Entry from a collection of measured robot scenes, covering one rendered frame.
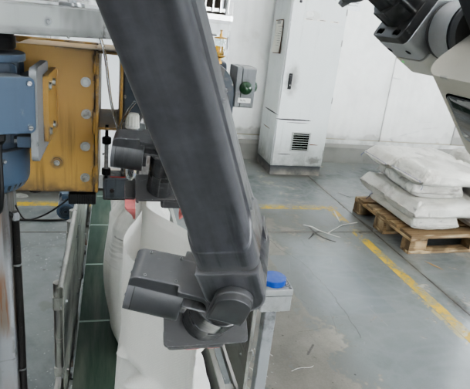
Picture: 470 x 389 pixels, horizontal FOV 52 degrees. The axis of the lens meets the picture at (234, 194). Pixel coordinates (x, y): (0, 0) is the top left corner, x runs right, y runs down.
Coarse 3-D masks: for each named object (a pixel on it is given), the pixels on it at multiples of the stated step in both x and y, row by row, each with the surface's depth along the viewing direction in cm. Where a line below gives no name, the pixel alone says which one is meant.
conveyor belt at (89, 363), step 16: (96, 208) 267; (96, 224) 248; (96, 240) 231; (96, 256) 216; (96, 272) 203; (96, 288) 191; (96, 304) 181; (80, 320) 171; (96, 320) 172; (80, 336) 163; (96, 336) 164; (112, 336) 164; (80, 352) 155; (96, 352) 156; (112, 352) 157; (80, 368) 148; (96, 368) 149; (112, 368) 150; (80, 384) 142; (96, 384) 142; (112, 384) 143
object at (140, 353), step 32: (160, 224) 99; (128, 256) 81; (128, 320) 84; (160, 320) 77; (128, 352) 86; (160, 352) 78; (192, 352) 68; (128, 384) 83; (160, 384) 80; (192, 384) 68
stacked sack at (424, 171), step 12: (396, 168) 357; (408, 168) 347; (420, 168) 337; (432, 168) 334; (444, 168) 340; (456, 168) 345; (468, 168) 353; (420, 180) 331; (432, 180) 329; (444, 180) 332; (456, 180) 334; (468, 180) 336
